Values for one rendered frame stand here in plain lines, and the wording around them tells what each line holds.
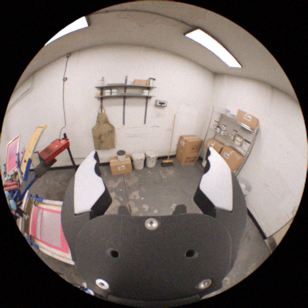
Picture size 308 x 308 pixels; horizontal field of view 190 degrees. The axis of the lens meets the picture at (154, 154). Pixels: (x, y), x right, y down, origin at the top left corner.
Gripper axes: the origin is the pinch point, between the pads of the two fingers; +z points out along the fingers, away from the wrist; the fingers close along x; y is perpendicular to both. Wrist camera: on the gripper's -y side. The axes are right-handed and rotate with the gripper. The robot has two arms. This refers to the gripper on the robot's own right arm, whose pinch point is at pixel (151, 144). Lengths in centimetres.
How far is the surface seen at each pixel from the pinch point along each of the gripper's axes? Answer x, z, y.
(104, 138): -109, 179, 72
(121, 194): -67, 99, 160
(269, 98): 246, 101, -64
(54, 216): -90, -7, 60
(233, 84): 212, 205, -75
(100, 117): -107, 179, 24
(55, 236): -82, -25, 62
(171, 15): 25, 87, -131
